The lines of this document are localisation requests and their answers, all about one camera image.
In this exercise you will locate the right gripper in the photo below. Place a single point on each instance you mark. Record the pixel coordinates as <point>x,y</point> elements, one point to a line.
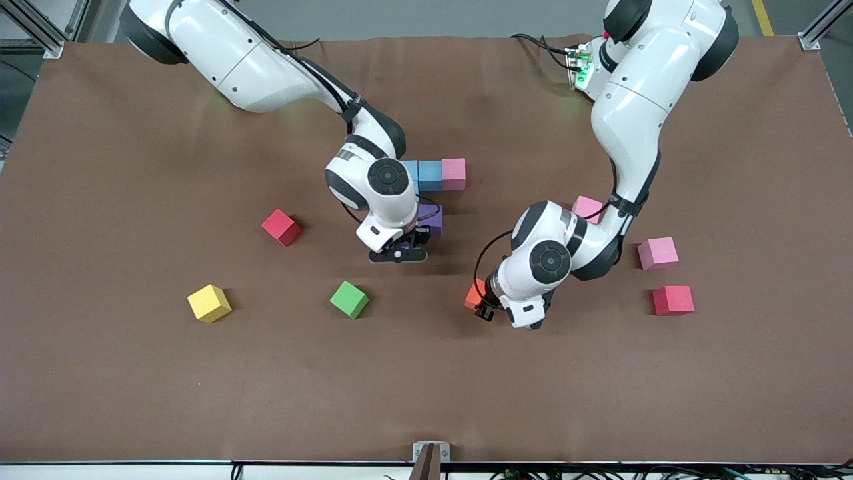
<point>421,236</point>

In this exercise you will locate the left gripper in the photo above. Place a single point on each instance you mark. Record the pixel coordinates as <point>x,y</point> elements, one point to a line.
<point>486,309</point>

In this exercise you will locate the purple foam cube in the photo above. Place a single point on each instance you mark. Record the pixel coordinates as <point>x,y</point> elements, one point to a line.
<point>433,218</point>

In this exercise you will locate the orange foam cube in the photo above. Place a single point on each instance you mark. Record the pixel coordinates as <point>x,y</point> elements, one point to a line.
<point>474,293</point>

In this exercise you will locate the pink foam cube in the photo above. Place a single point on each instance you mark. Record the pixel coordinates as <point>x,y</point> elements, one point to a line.
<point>658,252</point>
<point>586,205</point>
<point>454,174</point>

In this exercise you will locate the green foam cube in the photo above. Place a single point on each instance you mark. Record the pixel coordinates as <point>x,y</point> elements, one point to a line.
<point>348,299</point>

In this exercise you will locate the yellow foam cube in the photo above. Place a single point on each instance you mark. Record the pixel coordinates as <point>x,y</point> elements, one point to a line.
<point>208,303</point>

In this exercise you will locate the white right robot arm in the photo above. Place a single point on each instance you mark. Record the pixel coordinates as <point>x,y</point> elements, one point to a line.
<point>233,60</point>

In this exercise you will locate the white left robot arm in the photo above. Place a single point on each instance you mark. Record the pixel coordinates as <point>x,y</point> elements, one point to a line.
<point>633,106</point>

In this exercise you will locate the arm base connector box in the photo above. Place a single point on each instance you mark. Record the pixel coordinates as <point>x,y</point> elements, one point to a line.
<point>576,66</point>

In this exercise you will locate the brown table mat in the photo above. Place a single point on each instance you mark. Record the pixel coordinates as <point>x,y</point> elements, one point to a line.
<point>426,386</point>

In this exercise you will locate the red foam cube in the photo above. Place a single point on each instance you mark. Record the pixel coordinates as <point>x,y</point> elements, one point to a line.
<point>280,226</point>
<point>673,300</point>

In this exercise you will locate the grey metal table clamp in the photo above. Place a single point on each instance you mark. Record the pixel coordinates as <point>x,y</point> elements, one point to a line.
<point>430,460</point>

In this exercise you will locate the aluminium frame post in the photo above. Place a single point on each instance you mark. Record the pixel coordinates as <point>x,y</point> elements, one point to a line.
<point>810,41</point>
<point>52,48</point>

